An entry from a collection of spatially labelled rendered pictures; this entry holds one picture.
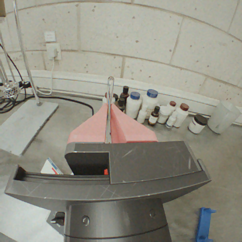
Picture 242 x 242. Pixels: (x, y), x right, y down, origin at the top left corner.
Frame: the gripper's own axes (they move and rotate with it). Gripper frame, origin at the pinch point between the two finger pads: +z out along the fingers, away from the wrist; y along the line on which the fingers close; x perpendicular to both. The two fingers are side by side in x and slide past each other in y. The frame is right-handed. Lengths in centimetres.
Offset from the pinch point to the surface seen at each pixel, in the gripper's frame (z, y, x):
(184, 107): 23.5, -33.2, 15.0
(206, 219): -15.4, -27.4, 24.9
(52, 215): -8.9, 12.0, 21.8
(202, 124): 18, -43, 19
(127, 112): 28.2, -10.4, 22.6
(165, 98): 37, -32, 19
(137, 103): 27.4, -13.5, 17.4
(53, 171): 2.2, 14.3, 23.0
